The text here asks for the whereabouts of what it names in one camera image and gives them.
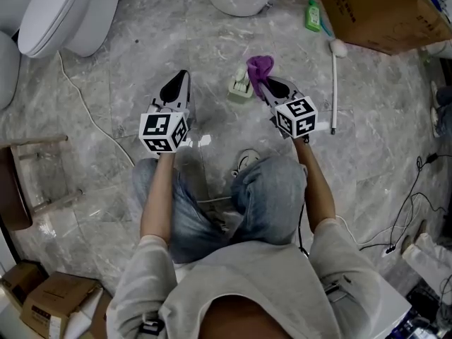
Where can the large brown cardboard box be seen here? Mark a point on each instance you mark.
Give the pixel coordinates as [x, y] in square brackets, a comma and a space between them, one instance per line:
[381, 9]

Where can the person's blue jeans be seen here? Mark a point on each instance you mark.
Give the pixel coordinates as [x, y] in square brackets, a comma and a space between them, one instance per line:
[261, 203]

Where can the person's left forearm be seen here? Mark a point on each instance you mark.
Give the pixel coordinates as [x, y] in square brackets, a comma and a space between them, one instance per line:
[157, 196]

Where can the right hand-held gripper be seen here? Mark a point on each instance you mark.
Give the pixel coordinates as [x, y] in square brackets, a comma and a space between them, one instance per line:
[296, 117]

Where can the purple cloth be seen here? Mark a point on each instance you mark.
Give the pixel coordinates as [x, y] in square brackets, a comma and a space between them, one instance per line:
[259, 67]

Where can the pale green scrubbing brush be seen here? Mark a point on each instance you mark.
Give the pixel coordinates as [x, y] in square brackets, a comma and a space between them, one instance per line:
[240, 87]

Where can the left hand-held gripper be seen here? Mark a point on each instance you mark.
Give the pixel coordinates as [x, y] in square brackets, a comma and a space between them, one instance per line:
[159, 131]

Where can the black electronic device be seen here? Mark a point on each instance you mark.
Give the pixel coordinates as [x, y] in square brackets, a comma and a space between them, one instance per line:
[429, 313]

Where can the person's grey sweatshirt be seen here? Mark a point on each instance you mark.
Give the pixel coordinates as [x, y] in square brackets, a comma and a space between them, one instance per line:
[268, 284]

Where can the white toilet with closed lid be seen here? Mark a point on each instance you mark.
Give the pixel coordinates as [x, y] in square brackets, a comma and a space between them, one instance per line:
[67, 12]

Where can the small brown cardboard box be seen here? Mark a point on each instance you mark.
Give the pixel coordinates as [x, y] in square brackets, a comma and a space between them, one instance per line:
[56, 306]
[19, 282]

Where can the green plastic bottle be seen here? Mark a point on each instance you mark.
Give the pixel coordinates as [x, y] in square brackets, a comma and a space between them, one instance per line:
[313, 16]

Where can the person's white shoe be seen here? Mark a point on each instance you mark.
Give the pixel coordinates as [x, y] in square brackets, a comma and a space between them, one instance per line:
[245, 161]

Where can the person's right forearm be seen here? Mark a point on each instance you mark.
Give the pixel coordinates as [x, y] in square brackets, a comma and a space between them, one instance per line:
[314, 189]

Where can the white power strip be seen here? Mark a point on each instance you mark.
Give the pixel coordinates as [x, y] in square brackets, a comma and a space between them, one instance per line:
[389, 250]

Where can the wooden stool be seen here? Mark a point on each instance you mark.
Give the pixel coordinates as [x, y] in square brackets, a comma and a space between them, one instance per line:
[21, 185]

